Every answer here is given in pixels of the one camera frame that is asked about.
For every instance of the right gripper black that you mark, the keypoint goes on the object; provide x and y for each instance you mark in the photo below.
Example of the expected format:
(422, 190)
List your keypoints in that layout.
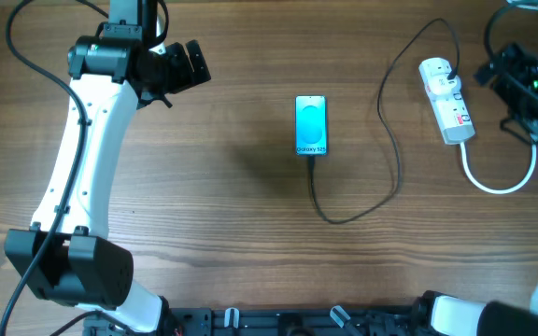
(487, 71)

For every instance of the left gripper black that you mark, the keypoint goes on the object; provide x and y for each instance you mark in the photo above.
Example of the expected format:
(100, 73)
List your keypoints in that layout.
(184, 76)

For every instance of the white power strip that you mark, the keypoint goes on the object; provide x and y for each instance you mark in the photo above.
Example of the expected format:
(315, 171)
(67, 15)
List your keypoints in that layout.
(451, 113)

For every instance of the blue Galaxy S25 smartphone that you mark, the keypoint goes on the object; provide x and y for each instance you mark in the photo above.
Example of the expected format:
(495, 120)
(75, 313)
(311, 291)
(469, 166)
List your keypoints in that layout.
(311, 136)

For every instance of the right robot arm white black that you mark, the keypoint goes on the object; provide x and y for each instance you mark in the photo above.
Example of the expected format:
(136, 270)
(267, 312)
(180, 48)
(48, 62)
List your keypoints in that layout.
(448, 315)

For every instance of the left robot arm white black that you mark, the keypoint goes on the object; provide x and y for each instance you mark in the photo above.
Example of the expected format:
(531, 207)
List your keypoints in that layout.
(65, 256)

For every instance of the white charger adapter plug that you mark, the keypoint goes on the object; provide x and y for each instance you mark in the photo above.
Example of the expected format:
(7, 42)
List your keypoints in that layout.
(440, 86)

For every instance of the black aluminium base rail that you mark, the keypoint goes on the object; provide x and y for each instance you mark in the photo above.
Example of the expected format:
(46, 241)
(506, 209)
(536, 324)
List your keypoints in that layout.
(338, 320)

